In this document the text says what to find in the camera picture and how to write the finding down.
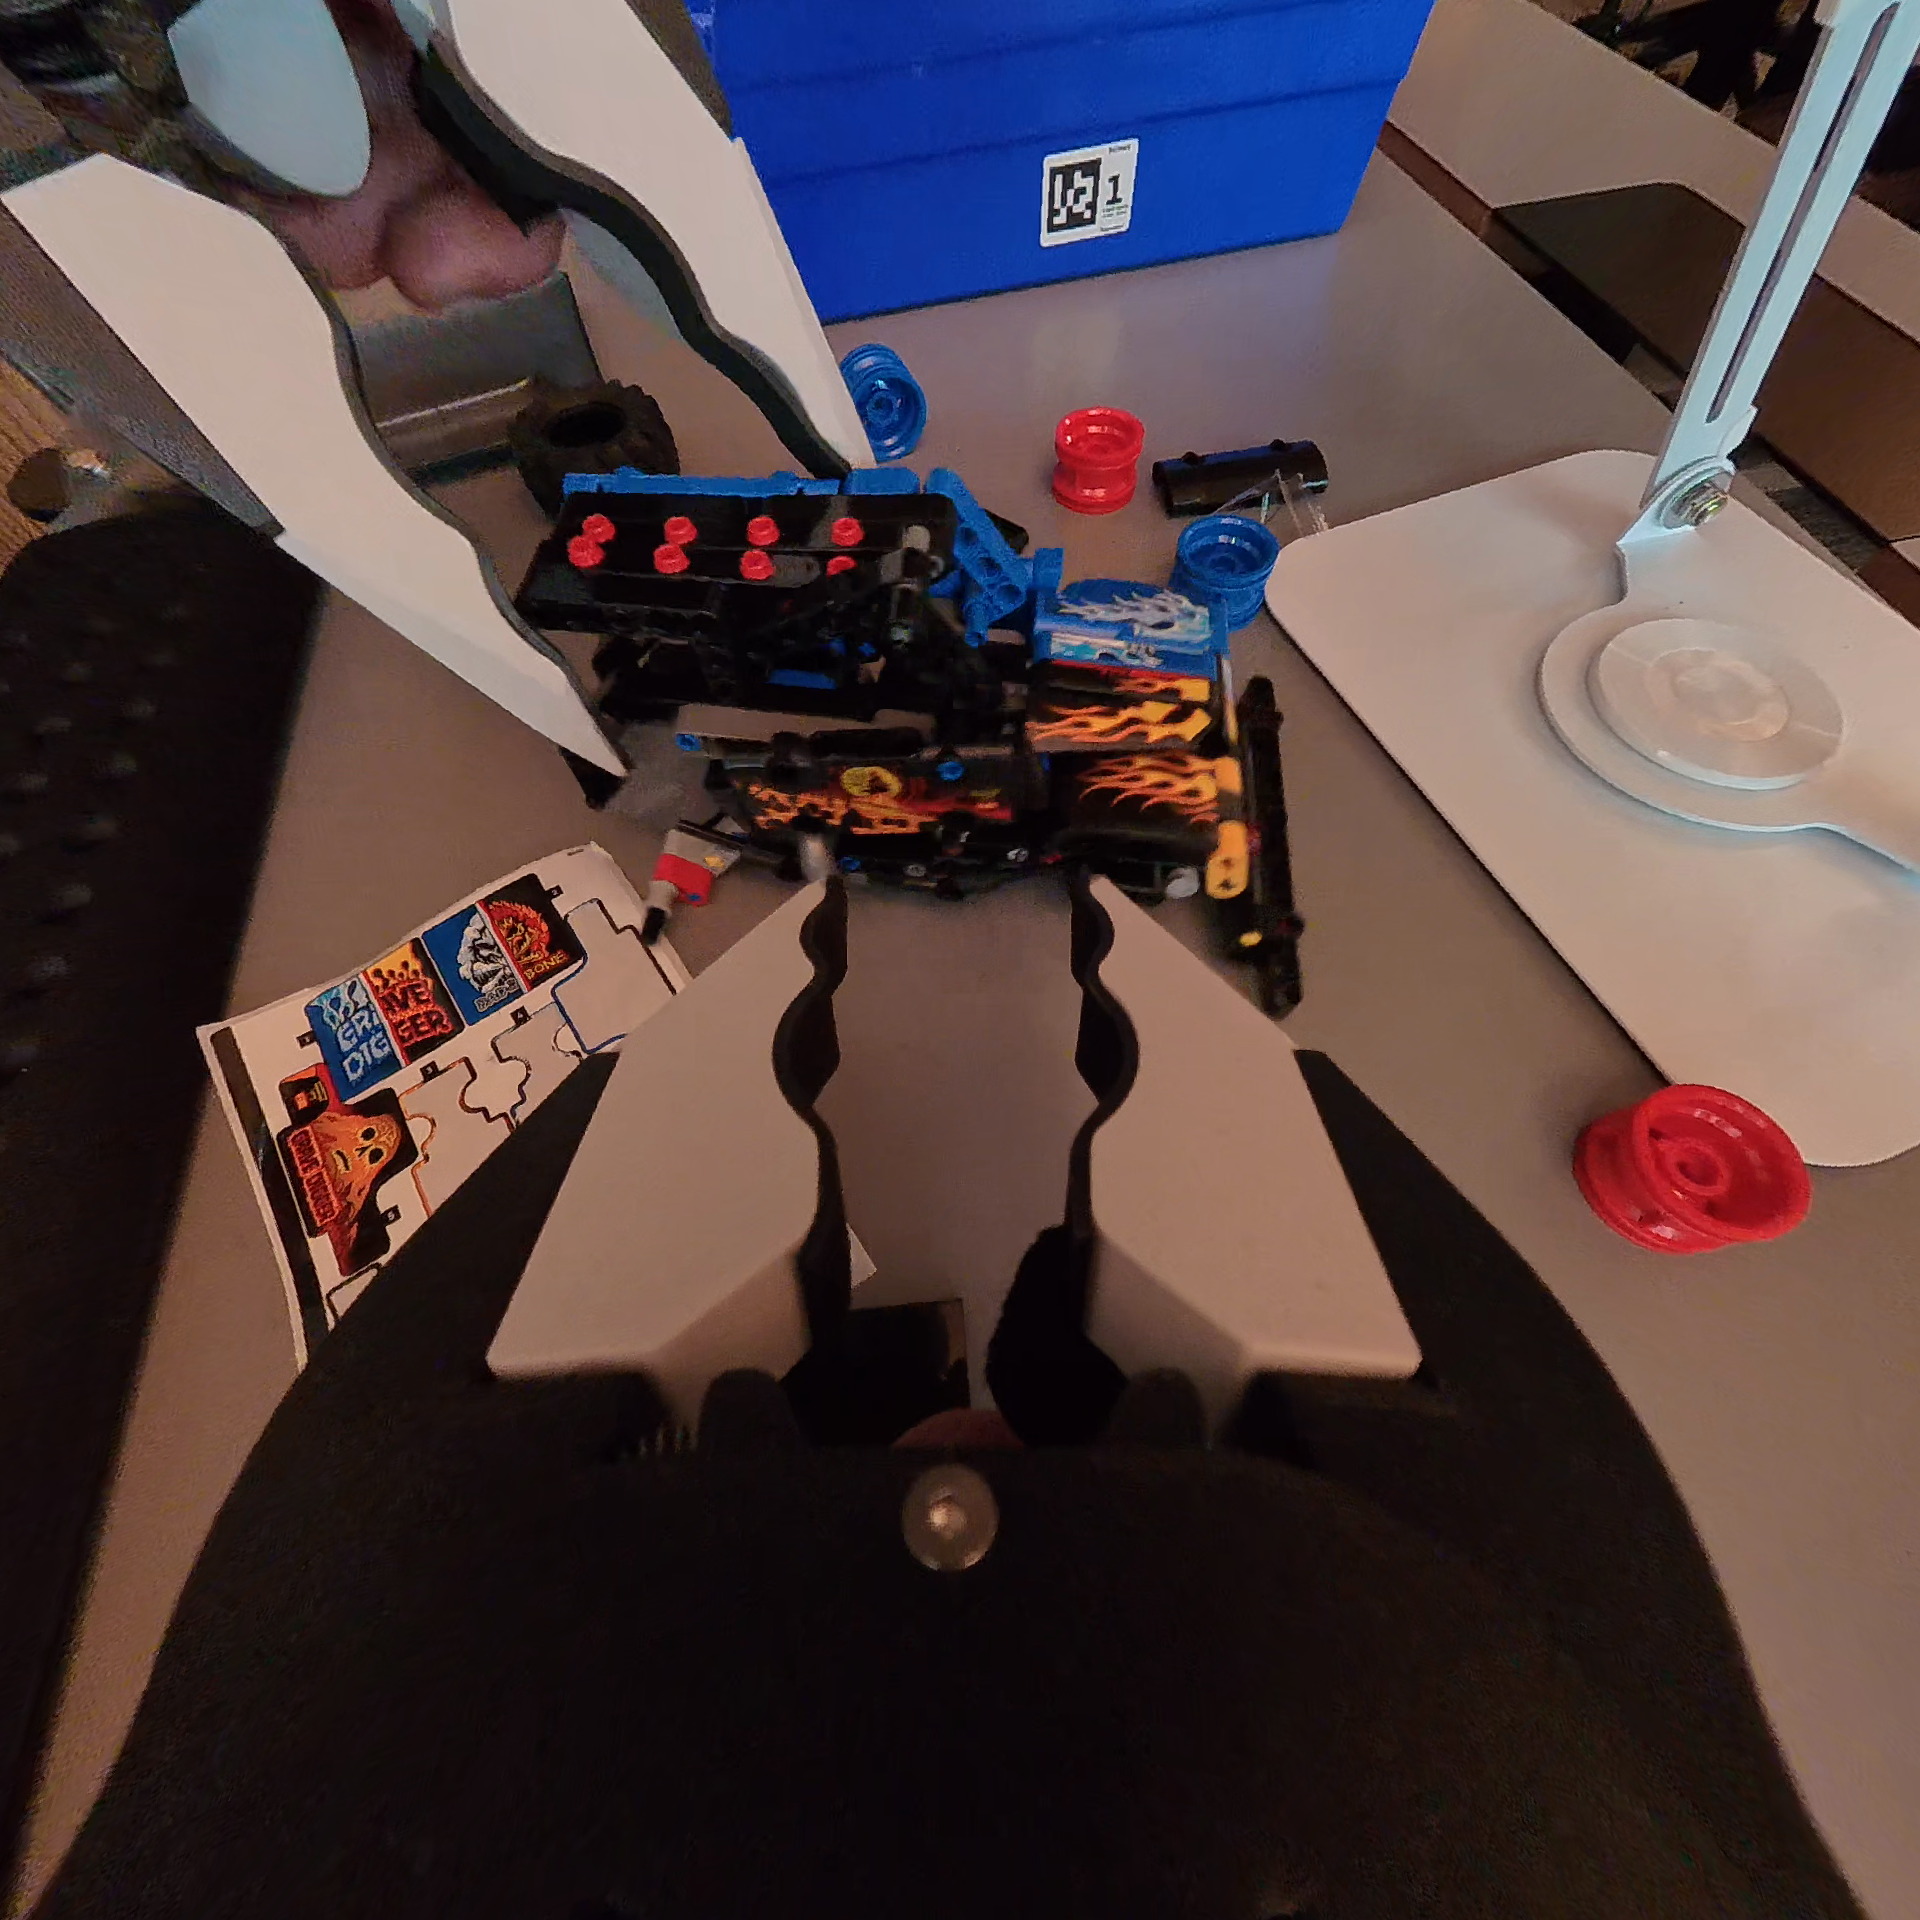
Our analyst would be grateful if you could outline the blue black toy brick truck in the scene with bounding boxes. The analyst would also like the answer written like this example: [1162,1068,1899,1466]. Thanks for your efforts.
[511,465,1312,1008]

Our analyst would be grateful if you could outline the person's left hand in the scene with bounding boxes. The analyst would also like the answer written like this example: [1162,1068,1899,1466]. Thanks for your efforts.
[275,0,567,312]

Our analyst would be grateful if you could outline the blue wheel rim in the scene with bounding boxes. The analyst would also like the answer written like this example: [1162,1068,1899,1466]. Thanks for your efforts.
[1168,512,1278,629]
[836,342,923,459]

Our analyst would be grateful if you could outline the red wheel rim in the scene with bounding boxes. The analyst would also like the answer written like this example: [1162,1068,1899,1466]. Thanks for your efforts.
[1053,403,1150,512]
[1575,1082,1814,1252]

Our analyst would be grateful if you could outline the black cylinder part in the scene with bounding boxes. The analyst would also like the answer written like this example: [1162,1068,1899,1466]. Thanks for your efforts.
[1153,438,1334,519]

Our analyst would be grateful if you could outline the sticker sheet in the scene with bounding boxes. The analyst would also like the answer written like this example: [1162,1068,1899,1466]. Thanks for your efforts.
[191,841,879,1374]

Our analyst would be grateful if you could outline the white book stand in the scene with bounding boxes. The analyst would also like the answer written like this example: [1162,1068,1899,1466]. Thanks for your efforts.
[1264,0,1920,1172]

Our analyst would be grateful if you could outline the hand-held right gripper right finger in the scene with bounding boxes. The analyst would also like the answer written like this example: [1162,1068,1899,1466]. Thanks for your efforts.
[990,872,1424,1436]

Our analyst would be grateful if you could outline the blue storage bin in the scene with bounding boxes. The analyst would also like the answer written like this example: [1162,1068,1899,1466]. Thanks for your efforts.
[703,0,1437,324]

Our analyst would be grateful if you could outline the black rubber tire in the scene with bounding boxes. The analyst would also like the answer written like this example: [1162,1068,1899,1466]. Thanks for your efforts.
[508,380,679,519]

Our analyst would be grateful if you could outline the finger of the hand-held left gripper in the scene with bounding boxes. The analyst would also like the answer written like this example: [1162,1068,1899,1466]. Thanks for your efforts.
[414,0,878,474]
[0,150,633,776]

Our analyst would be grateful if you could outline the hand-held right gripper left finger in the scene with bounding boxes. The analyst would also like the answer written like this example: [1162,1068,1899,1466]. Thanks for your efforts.
[486,875,858,1425]

